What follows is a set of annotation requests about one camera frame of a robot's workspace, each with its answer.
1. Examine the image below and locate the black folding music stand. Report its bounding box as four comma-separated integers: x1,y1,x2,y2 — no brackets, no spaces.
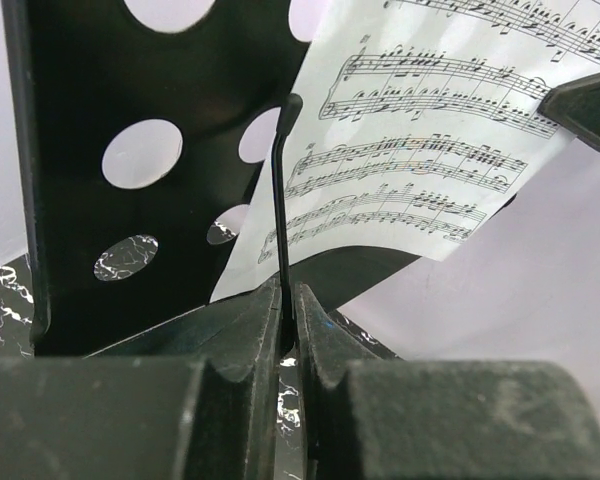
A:
0,0,431,359

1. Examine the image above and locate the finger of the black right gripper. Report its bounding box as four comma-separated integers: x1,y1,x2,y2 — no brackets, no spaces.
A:
538,73,600,153

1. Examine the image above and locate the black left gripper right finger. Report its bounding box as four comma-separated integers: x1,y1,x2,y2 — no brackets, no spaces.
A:
296,284,600,479

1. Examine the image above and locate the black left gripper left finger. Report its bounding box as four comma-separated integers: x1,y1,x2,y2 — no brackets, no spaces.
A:
0,280,281,479

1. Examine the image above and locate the white sheet music page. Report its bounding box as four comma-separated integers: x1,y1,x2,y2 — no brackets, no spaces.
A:
209,0,600,304

